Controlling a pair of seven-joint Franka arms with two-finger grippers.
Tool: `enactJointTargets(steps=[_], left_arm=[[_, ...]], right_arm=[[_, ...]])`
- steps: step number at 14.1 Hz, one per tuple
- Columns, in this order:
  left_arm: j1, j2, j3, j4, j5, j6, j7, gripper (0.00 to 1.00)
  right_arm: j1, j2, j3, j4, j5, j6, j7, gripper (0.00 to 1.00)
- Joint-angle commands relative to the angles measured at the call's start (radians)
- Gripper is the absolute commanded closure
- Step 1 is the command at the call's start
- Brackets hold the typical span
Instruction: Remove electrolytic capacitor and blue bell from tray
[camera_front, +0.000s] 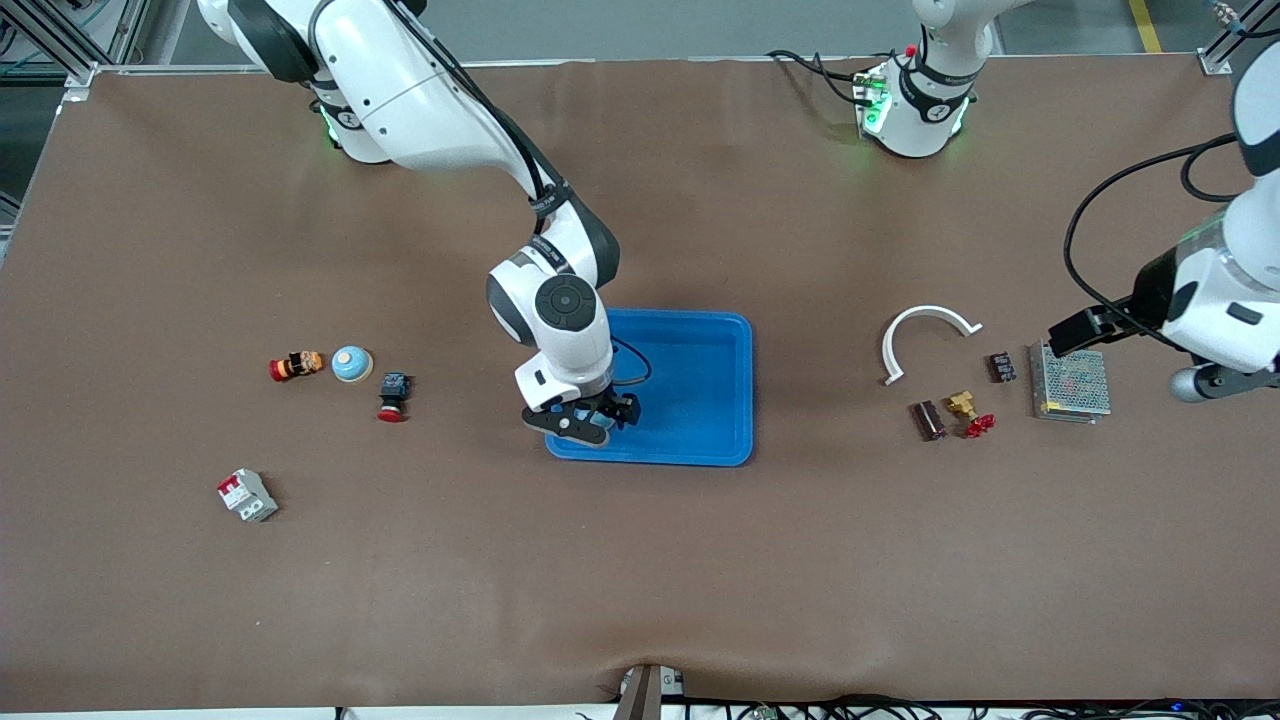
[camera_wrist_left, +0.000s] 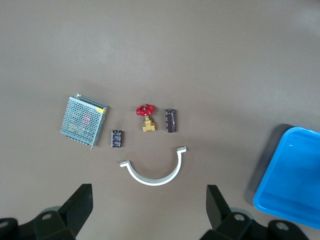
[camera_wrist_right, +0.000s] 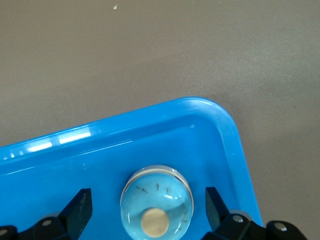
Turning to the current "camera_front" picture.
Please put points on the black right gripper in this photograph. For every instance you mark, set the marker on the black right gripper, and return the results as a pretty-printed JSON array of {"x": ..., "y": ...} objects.
[{"x": 607, "y": 402}]

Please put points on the blue plastic tray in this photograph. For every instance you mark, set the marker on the blue plastic tray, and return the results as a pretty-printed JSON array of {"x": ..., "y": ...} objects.
[{"x": 690, "y": 400}]

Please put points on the light blue dome bell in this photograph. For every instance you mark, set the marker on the light blue dome bell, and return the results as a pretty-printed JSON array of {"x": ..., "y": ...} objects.
[
  {"x": 604, "y": 412},
  {"x": 352, "y": 364}
]

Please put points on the short dark brown capacitor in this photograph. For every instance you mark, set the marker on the short dark brown capacitor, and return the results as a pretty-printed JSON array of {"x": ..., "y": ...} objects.
[{"x": 1001, "y": 367}]

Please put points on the metal table edge bracket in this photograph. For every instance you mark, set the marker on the metal table edge bracket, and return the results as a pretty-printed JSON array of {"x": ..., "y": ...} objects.
[{"x": 640, "y": 695}]

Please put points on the white curved plastic clamp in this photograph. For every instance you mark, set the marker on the white curved plastic clamp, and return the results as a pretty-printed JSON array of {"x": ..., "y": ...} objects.
[{"x": 932, "y": 311}]

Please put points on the white red circuit breaker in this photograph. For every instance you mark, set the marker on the white red circuit breaker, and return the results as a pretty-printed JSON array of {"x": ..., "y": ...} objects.
[{"x": 248, "y": 495}]

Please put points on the brass valve red handwheel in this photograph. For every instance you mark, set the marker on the brass valve red handwheel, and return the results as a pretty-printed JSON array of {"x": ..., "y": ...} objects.
[{"x": 963, "y": 404}]

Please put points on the long dark brown capacitor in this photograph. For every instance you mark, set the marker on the long dark brown capacitor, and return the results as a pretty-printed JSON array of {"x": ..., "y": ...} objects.
[{"x": 928, "y": 420}]

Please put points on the brown table mat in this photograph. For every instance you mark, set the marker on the brown table mat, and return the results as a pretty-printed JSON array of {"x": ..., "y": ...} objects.
[{"x": 640, "y": 560}]

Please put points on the red cap blue push button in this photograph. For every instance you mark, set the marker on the red cap blue push button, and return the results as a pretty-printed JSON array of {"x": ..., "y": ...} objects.
[{"x": 393, "y": 390}]

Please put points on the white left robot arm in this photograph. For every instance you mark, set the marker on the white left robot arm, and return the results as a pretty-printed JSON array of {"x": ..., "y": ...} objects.
[{"x": 915, "y": 135}]

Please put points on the red cap orange push button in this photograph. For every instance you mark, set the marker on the red cap orange push button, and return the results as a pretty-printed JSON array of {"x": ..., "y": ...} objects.
[{"x": 298, "y": 365}]

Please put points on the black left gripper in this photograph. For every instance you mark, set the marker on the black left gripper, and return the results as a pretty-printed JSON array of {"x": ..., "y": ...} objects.
[{"x": 1147, "y": 294}]

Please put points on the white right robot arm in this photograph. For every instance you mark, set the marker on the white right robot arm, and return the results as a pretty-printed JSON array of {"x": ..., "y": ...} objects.
[{"x": 420, "y": 110}]

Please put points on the perforated metal power supply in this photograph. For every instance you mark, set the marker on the perforated metal power supply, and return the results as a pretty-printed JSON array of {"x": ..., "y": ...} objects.
[{"x": 1075, "y": 390}]

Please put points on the aluminium frame profile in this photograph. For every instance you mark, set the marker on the aluminium frame profile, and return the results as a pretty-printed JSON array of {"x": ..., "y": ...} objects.
[
  {"x": 125, "y": 30},
  {"x": 1216, "y": 62}
]

